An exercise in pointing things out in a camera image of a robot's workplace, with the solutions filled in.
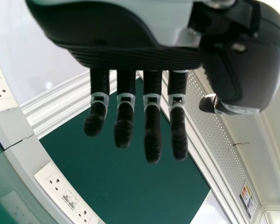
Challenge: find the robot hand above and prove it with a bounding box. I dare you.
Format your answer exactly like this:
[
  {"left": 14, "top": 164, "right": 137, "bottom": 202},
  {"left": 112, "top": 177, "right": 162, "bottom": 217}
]
[{"left": 25, "top": 0, "right": 280, "bottom": 164}]

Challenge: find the colourful sticker label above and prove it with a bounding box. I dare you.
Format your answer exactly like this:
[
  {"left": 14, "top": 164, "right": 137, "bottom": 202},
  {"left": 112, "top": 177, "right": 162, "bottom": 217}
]
[{"left": 239, "top": 181, "right": 260, "bottom": 220}]

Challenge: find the white ribbed cable duct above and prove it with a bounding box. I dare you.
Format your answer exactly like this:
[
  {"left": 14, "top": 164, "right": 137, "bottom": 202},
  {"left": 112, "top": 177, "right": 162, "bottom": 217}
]
[{"left": 20, "top": 70, "right": 145, "bottom": 140}]

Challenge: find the white wall socket plate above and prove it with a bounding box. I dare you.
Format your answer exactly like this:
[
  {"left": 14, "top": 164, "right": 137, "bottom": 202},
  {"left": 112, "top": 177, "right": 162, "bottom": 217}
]
[
  {"left": 34, "top": 162, "right": 99, "bottom": 224},
  {"left": 0, "top": 46, "right": 20, "bottom": 113}
]

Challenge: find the white perforated cable duct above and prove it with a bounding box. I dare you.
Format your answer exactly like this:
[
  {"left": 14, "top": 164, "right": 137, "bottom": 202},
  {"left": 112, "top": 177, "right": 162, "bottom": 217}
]
[{"left": 161, "top": 69, "right": 280, "bottom": 224}]

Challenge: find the grey socket rail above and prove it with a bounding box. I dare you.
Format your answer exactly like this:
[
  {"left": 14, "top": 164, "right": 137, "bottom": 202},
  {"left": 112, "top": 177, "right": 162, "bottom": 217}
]
[{"left": 0, "top": 44, "right": 105, "bottom": 224}]

